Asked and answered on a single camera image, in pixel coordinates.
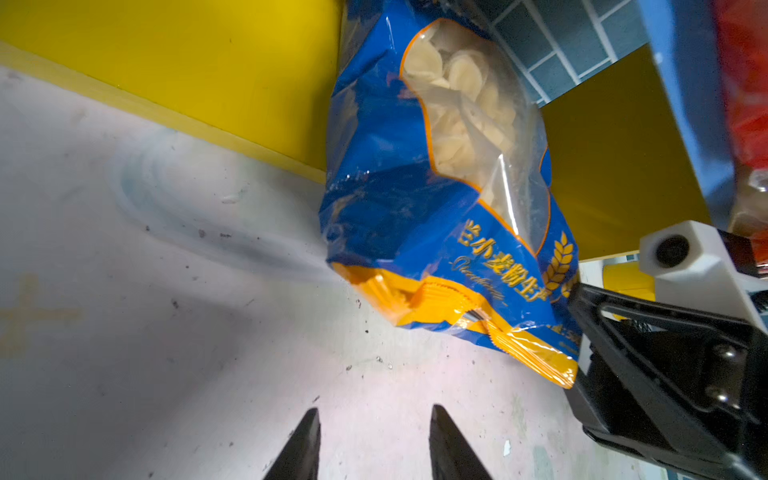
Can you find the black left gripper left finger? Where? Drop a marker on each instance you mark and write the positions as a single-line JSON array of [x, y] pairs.
[[300, 457]]

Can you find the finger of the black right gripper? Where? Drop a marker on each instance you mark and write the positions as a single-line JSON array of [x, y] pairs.
[[679, 388]]

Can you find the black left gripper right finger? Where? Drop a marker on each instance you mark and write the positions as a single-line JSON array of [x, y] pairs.
[[451, 455]]

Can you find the blue macaroni bag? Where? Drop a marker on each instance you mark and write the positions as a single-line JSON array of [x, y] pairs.
[[438, 206]]

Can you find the red fusilli bag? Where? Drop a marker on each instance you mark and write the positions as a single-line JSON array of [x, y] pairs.
[[741, 27]]

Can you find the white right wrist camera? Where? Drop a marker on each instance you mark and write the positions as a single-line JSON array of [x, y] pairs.
[[697, 266]]

